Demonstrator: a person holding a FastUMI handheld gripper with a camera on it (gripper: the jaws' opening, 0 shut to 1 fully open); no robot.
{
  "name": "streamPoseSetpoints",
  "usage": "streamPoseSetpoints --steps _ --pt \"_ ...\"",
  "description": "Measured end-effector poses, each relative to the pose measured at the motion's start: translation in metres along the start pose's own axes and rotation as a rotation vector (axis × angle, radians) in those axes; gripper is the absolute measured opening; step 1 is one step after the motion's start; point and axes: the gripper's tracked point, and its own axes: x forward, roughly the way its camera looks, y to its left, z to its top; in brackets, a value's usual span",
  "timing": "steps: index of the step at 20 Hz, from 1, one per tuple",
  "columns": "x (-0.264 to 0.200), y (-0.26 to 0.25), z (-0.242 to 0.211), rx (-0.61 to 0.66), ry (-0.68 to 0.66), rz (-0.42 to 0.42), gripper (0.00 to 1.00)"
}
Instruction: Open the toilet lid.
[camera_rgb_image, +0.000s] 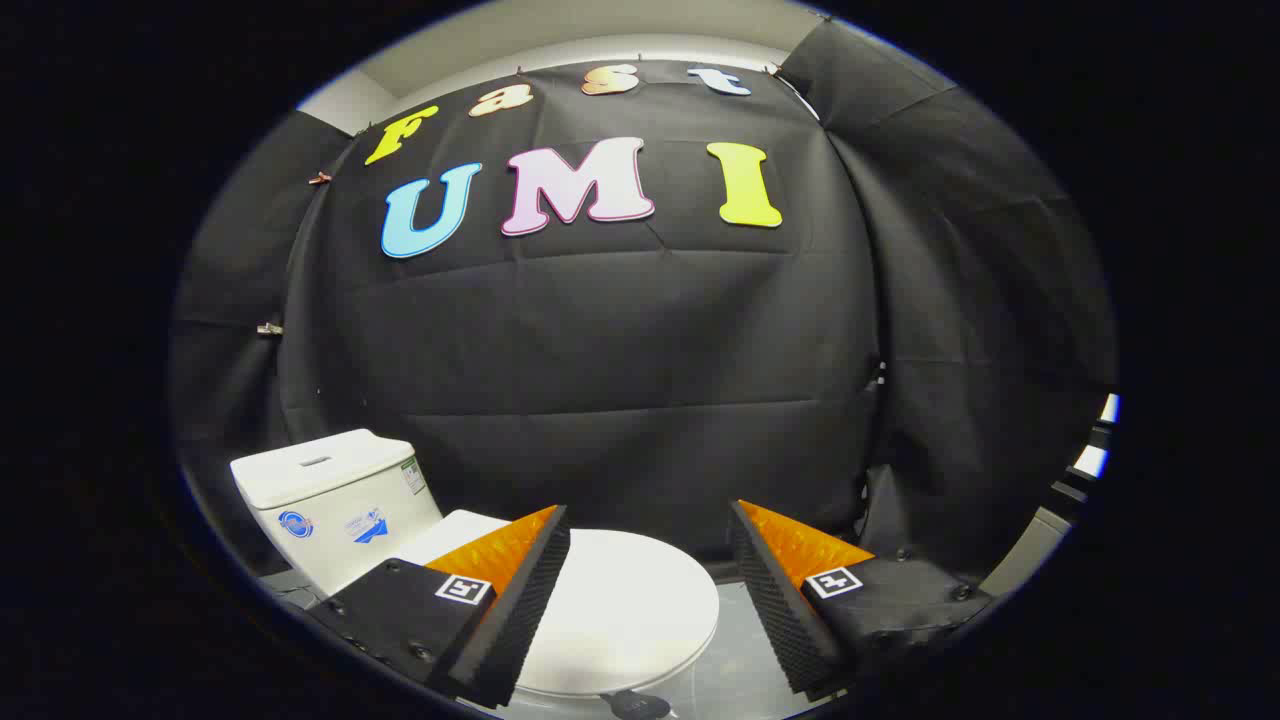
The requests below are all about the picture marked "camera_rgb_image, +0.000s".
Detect white toilet lid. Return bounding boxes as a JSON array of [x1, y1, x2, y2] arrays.
[[395, 510, 721, 698]]

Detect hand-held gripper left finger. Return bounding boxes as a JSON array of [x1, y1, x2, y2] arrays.
[[305, 504, 572, 709]]

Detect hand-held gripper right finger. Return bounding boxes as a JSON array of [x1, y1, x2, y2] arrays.
[[728, 499, 993, 699]]

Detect black lid handle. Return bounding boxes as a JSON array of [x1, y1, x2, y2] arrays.
[[600, 690, 673, 720]]

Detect black backdrop cloth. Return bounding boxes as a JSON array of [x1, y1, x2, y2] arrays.
[[168, 20, 1119, 591]]

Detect white toilet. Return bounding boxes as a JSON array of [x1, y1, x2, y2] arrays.
[[230, 428, 701, 720]]

